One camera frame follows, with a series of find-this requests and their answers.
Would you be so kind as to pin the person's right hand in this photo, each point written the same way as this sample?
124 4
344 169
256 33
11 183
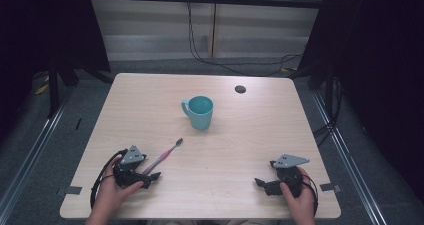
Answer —
301 201

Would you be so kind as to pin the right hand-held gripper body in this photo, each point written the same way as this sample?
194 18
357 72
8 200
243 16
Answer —
289 171

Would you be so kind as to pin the yellow floor tape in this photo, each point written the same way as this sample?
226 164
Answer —
41 89

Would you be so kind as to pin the metal floor rail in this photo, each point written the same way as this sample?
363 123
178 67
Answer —
350 165
30 158

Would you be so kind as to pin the black metal stand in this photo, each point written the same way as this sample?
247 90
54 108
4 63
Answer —
53 91

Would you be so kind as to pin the black curtain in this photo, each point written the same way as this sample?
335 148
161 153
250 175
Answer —
43 28
376 68

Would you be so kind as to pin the dark round table grommet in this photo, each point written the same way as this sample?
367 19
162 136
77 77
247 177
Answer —
240 89

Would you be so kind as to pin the grey tape strip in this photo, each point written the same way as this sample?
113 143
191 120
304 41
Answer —
330 187
73 190

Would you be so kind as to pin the teal cup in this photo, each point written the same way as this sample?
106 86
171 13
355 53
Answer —
200 120

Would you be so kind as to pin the pink toothbrush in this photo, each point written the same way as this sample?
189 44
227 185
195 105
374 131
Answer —
163 156

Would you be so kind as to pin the person's left hand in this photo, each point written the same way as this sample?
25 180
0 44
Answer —
113 191

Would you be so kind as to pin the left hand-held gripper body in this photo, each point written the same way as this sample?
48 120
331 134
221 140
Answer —
132 156

